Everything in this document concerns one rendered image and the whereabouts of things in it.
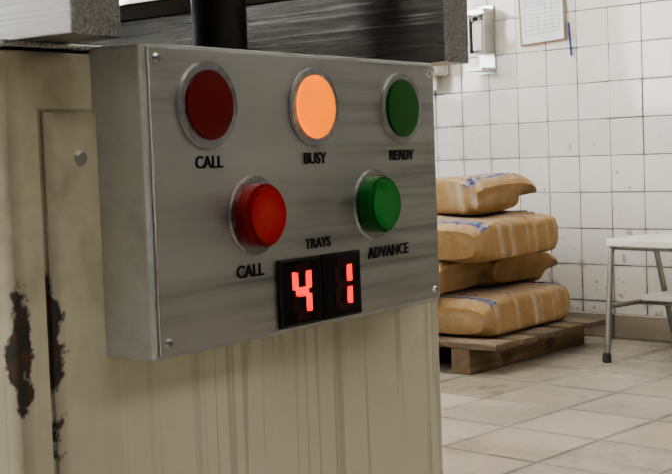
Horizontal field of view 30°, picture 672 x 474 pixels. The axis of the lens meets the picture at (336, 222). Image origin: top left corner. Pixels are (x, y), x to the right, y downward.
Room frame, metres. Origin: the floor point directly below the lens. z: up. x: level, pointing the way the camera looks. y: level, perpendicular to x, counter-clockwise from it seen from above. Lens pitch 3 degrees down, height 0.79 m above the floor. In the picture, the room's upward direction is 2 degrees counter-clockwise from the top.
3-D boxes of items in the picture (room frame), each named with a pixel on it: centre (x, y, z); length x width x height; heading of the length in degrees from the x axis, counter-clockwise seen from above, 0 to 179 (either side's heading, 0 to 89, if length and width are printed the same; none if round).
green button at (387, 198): (0.68, -0.02, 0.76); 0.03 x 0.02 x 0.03; 144
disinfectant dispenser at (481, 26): (5.46, -0.63, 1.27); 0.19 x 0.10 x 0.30; 137
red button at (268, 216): (0.60, 0.04, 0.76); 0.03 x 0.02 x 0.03; 144
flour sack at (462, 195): (4.99, -0.39, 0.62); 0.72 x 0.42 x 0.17; 53
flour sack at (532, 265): (5.16, -0.50, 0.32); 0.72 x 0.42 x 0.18; 47
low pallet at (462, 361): (5.01, -0.34, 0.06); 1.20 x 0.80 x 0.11; 49
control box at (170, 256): (0.65, 0.02, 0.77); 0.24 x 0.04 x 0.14; 144
